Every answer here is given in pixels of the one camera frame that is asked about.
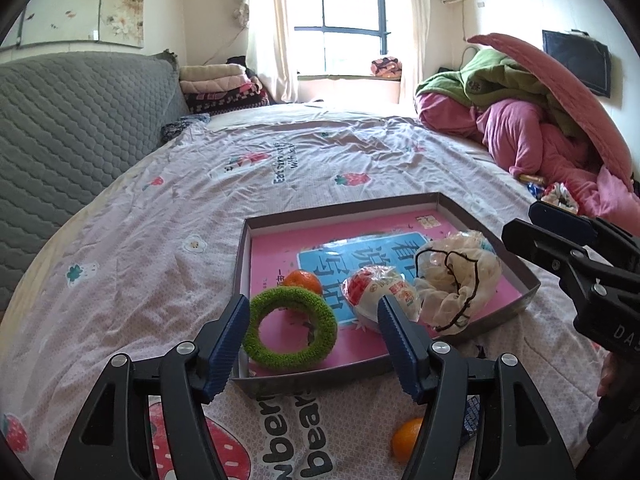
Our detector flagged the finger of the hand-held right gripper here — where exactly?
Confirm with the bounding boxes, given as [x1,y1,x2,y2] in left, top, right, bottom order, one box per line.
[501,219,603,306]
[528,201,640,281]

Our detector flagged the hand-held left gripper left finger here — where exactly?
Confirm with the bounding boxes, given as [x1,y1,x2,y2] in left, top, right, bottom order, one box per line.
[62,294,251,480]

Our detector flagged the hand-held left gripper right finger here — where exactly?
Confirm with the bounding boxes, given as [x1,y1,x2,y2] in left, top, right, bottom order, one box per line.
[377,296,581,480]

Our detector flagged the red white snack packet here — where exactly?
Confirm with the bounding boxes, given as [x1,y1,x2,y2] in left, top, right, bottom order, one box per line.
[346,265,423,333]

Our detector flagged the shallow cardboard box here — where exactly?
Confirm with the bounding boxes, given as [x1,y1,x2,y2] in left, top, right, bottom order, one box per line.
[231,191,542,398]

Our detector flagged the green fuzzy ring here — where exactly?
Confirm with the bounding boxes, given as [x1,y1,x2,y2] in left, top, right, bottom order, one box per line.
[243,287,338,373]

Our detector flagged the person's right hand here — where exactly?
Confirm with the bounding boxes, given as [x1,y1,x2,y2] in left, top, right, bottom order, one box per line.
[597,352,626,401]

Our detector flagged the colourful snack packet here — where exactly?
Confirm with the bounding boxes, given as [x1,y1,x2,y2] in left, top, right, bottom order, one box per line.
[544,181,581,213]

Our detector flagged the light pink cloth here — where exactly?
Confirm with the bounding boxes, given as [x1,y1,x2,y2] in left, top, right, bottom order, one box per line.
[580,167,640,236]

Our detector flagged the white blue snack packet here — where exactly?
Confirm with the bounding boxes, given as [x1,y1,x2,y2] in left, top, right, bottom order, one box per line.
[446,230,496,253]

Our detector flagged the orange tangerine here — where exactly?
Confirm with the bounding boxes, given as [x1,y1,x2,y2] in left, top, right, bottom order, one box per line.
[391,417,426,463]
[281,270,323,296]

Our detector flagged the small blue packet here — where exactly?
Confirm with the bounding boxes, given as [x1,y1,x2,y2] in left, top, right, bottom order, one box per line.
[460,392,483,448]

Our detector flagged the pink blue book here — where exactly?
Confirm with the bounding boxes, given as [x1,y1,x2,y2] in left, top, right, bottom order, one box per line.
[247,210,526,378]

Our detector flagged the pink quilted mat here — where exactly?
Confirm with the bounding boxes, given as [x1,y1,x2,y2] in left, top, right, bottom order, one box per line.
[467,33,636,181]

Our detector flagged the green blanket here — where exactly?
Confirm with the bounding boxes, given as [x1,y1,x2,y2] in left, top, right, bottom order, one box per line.
[415,47,601,136]

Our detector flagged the black television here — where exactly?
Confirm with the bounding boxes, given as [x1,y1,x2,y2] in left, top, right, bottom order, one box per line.
[542,30,613,98]

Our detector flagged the dark knitted cloth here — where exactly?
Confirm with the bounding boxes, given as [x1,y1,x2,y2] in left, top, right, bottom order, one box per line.
[160,114,211,143]

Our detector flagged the patterned folded blanket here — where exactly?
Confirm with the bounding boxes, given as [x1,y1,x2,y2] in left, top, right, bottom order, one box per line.
[370,56,403,79]

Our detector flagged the white curtain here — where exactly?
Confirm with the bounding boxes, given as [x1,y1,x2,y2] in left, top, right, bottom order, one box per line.
[245,0,301,103]
[400,0,441,106]

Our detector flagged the dark checked folded blanket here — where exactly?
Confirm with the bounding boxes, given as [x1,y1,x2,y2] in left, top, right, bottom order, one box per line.
[182,85,273,116]

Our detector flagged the pink folded blanket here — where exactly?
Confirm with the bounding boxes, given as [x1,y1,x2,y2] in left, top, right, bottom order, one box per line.
[180,77,256,95]

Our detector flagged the grey quilted headboard cover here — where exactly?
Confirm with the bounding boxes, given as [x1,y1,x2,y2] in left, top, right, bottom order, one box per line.
[0,50,191,311]

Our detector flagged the cream folded blanket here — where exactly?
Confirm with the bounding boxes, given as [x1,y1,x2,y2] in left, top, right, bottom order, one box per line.
[179,63,248,83]

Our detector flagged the window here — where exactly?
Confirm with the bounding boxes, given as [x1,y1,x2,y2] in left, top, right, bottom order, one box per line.
[290,0,391,77]

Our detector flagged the floral wall panels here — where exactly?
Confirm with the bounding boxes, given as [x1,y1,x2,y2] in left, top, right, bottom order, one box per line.
[0,0,146,51]

